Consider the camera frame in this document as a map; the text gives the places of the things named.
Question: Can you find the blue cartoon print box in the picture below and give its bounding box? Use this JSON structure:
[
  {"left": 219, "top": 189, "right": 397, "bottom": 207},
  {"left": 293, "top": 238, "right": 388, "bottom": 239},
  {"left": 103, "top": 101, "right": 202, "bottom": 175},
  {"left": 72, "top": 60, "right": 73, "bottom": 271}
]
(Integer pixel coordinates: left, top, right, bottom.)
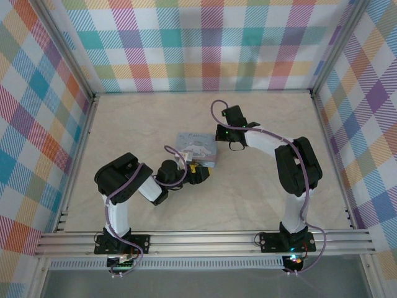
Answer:
[{"left": 175, "top": 132, "right": 218, "bottom": 168}]

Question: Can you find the left green circuit board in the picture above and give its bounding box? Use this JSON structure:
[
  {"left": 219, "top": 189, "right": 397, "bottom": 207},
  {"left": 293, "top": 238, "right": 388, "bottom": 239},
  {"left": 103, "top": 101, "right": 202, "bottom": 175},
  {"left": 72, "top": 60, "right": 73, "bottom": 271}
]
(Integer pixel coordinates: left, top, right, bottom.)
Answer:
[{"left": 107, "top": 254, "right": 137, "bottom": 270}]

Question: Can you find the aluminium back frame rail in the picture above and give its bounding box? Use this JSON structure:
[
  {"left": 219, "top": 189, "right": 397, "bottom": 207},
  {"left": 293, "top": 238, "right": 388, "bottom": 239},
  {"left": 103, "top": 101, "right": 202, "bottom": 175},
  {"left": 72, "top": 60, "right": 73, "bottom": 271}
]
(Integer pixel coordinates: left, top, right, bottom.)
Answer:
[{"left": 92, "top": 89, "right": 314, "bottom": 96}]

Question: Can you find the aluminium mounting rail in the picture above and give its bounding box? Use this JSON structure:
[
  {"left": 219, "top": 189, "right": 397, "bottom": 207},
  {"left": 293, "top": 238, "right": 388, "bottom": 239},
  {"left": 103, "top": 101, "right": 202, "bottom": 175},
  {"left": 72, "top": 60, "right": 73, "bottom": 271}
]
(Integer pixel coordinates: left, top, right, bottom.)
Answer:
[{"left": 33, "top": 228, "right": 373, "bottom": 258}]

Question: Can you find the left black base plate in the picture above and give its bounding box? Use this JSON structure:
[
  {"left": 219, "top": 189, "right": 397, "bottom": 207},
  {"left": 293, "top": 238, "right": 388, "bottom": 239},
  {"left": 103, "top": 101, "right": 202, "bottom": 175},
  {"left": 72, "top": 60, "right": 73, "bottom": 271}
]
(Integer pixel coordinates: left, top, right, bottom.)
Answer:
[{"left": 94, "top": 234, "right": 151, "bottom": 255}]

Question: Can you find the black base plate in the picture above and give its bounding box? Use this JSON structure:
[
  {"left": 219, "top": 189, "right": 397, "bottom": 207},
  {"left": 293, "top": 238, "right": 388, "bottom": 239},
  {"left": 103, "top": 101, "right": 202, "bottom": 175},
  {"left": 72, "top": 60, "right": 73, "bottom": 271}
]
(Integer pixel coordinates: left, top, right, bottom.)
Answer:
[
  {"left": 94, "top": 234, "right": 151, "bottom": 255},
  {"left": 259, "top": 231, "right": 316, "bottom": 253}
]

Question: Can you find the left aluminium side rail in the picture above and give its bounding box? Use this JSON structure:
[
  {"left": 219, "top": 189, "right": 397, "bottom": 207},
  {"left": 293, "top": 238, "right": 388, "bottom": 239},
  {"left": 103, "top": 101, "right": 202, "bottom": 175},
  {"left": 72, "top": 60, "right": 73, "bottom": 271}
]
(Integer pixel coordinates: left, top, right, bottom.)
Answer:
[{"left": 52, "top": 94, "right": 100, "bottom": 233}]

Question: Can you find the aluminium side rail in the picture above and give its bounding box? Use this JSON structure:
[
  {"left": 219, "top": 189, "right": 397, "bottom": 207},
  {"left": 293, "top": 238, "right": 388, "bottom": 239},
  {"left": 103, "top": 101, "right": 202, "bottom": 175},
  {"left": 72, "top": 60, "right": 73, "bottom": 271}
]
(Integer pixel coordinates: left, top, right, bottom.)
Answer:
[
  {"left": 52, "top": 94, "right": 100, "bottom": 233},
  {"left": 311, "top": 92, "right": 360, "bottom": 231}
]

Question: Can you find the slotted grey cable duct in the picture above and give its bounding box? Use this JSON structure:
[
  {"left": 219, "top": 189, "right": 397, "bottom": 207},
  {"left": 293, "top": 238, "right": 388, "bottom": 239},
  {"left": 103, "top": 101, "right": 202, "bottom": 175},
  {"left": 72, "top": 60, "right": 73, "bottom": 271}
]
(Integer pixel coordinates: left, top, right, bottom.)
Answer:
[{"left": 49, "top": 259, "right": 285, "bottom": 271}]

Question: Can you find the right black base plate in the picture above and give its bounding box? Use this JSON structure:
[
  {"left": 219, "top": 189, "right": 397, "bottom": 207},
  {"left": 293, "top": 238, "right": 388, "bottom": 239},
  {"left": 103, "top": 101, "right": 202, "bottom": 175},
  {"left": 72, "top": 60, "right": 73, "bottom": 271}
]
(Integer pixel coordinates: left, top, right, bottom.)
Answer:
[{"left": 259, "top": 231, "right": 316, "bottom": 253}]

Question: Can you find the right aluminium side rail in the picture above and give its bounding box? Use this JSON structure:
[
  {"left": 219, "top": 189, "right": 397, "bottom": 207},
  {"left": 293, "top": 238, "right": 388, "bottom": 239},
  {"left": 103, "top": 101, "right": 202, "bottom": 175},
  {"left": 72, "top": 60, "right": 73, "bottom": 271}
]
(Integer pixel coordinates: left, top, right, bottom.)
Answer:
[{"left": 311, "top": 92, "right": 360, "bottom": 231}]

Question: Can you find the right aluminium frame post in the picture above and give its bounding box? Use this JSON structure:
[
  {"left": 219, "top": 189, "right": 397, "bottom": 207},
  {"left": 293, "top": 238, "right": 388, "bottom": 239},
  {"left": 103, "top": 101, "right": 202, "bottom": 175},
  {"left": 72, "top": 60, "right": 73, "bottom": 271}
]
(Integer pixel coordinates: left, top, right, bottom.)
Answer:
[{"left": 310, "top": 0, "right": 368, "bottom": 96}]

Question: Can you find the aluminium frame post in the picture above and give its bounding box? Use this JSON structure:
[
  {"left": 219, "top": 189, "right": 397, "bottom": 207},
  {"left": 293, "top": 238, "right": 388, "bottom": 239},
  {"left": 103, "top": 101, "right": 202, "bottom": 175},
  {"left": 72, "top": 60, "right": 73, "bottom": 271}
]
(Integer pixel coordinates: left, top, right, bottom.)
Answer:
[
  {"left": 310, "top": 0, "right": 368, "bottom": 96},
  {"left": 38, "top": 0, "right": 96, "bottom": 97}
]

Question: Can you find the left aluminium frame post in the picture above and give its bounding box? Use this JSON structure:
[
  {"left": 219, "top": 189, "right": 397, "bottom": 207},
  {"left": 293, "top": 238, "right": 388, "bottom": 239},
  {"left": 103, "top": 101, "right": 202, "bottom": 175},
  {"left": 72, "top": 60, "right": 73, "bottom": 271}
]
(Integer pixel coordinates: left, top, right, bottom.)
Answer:
[{"left": 38, "top": 0, "right": 96, "bottom": 97}]

